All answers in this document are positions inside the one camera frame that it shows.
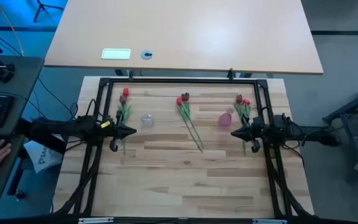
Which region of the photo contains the white printed bag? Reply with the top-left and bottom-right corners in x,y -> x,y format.
23,139 -> 65,174

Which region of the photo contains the grey side desk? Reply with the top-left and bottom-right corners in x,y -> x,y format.
0,55 -> 45,214

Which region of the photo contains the black desk foot knob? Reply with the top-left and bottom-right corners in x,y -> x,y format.
14,189 -> 27,202

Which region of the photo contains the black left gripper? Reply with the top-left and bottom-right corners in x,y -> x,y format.
108,109 -> 137,153

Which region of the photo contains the beige cable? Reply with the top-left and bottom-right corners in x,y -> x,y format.
0,0 -> 25,57

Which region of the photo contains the dark red artificial tulip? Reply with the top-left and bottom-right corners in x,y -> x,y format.
118,95 -> 132,156
234,94 -> 247,156
181,92 -> 205,149

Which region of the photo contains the silver metal bracket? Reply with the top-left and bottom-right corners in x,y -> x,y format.
252,218 -> 288,224
78,217 -> 115,224

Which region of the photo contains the pink glass vase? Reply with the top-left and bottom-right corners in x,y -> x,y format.
218,108 -> 234,131

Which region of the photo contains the black aluminium frame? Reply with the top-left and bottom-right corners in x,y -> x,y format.
53,77 -> 315,218

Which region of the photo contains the clear glass vase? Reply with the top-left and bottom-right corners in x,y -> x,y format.
140,113 -> 154,128

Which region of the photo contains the black tripod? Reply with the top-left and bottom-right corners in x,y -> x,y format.
32,0 -> 65,23

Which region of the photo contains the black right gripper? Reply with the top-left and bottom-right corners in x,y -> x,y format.
230,113 -> 265,154

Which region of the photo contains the light wooden desk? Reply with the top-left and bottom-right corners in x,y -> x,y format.
44,0 -> 324,75

